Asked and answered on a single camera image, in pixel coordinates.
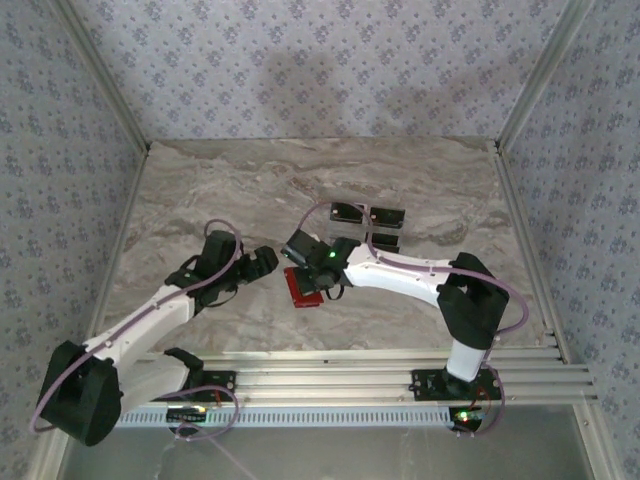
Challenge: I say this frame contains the grey metal panel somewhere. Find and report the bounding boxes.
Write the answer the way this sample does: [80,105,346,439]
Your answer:
[64,427,599,480]

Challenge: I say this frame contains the aluminium table side rail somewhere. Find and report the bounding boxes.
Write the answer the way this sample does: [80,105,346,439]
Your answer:
[492,140,571,364]
[84,142,152,351]

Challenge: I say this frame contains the black VIP credit card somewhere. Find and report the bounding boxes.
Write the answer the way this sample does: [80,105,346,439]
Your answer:
[330,201,370,224]
[369,205,406,227]
[372,230,404,253]

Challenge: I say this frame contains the aluminium corner post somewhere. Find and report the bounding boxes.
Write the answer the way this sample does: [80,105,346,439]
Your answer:
[52,0,152,154]
[497,0,599,151]

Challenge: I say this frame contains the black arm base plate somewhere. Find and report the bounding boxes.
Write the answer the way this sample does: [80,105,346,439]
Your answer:
[149,368,238,404]
[410,368,504,402]

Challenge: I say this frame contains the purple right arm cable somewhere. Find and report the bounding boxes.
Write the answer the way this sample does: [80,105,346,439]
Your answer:
[298,201,531,440]

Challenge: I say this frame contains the red card holder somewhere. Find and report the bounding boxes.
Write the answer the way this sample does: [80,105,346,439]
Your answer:
[283,266,325,310]

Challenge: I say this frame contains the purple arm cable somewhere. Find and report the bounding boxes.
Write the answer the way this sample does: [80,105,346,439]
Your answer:
[298,201,531,440]
[30,218,246,444]

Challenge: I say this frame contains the black controller board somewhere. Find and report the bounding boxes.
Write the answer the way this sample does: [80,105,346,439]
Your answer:
[449,407,490,432]
[167,407,210,425]

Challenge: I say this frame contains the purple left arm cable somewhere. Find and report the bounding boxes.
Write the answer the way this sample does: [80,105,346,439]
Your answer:
[30,218,246,444]

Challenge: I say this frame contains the grey slotted cable duct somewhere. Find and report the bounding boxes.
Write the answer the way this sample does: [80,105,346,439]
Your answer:
[117,409,454,430]

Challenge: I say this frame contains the aluminium extrusion base rails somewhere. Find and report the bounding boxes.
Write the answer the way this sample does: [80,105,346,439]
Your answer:
[119,349,599,407]

